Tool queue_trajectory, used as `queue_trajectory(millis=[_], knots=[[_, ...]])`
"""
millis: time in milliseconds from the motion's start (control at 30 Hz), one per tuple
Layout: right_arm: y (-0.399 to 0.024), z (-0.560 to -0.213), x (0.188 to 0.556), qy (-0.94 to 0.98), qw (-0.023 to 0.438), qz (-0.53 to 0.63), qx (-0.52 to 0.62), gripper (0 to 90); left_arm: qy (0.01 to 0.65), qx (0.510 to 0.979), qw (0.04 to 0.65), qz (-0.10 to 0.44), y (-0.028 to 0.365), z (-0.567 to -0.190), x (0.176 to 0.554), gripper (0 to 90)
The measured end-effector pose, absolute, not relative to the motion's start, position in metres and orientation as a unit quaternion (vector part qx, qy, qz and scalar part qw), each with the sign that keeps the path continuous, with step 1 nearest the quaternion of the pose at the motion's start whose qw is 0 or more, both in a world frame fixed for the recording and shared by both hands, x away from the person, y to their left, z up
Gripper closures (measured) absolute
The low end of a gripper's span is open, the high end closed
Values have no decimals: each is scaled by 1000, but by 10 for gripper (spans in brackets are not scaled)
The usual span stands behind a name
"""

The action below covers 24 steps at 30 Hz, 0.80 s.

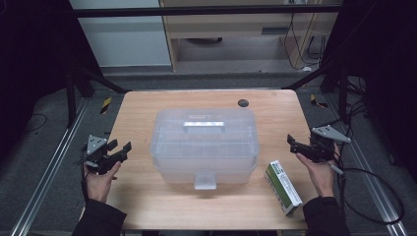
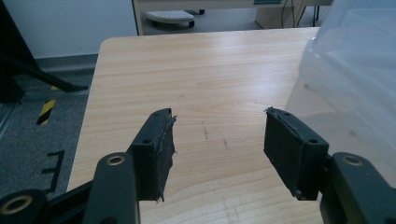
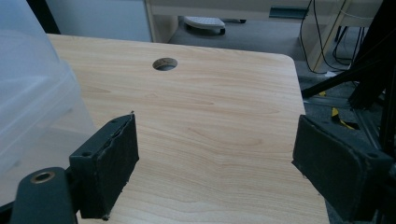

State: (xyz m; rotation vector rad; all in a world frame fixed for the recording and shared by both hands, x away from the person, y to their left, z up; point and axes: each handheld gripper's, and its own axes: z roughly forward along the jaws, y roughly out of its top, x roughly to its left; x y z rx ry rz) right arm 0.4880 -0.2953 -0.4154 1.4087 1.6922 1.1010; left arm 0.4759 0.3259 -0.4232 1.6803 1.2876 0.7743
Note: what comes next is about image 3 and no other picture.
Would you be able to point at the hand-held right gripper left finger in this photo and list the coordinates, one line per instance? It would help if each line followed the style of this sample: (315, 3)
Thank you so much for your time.
(106, 168)

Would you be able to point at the white cabinet panel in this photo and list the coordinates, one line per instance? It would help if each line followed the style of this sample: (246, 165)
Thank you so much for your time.
(99, 18)

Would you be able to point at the black metal stand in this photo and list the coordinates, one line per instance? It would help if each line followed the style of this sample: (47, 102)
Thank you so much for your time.
(373, 62)
(43, 15)

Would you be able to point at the yellow black tape strip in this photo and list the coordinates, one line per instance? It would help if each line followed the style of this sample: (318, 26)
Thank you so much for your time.
(335, 112)

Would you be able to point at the clear plastic storage box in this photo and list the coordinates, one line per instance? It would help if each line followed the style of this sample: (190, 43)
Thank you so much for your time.
(31, 93)

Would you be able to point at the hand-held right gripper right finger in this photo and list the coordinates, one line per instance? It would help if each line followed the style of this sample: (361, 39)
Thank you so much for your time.
(336, 168)

